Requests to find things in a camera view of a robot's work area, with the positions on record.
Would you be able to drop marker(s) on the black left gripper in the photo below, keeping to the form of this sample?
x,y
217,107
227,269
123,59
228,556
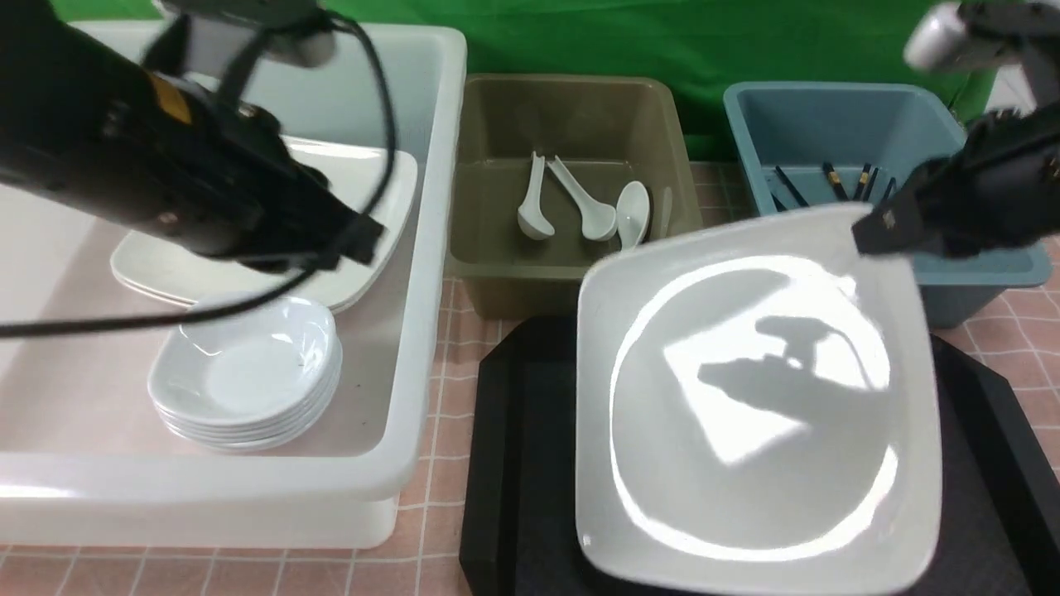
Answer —
x,y
235,193

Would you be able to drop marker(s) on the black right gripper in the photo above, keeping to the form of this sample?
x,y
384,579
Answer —
x,y
958,210

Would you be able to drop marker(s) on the large white square plate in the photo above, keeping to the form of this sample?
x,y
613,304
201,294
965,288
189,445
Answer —
x,y
757,413

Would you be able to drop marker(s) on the white ceramic soup spoon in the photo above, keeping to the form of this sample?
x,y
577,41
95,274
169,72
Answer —
x,y
530,218

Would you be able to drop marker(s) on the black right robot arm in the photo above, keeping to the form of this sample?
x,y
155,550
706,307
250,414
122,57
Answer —
x,y
1005,136

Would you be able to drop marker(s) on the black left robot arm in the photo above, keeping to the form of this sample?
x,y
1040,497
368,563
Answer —
x,y
80,121

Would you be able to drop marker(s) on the black chopstick gold band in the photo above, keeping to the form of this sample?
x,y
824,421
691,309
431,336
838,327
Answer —
x,y
834,181
863,180

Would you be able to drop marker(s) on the black chopstick in bin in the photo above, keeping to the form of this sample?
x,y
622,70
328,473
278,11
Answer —
x,y
790,186

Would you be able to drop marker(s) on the blue plastic bin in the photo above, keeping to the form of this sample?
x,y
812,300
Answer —
x,y
894,127

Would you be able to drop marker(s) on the stacked small white bowls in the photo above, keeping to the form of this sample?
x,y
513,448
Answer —
x,y
253,382

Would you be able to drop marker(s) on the green backdrop cloth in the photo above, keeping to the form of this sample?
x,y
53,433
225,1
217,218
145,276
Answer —
x,y
697,48

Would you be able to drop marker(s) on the black serving tray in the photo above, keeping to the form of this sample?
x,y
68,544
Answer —
x,y
1000,521

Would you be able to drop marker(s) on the olive green plastic bin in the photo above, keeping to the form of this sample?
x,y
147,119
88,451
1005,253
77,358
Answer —
x,y
607,131

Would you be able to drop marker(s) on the white spoon in bin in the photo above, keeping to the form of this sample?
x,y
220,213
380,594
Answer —
x,y
598,220
633,215

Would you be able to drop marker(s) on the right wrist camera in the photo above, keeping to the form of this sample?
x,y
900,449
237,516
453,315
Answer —
x,y
981,35

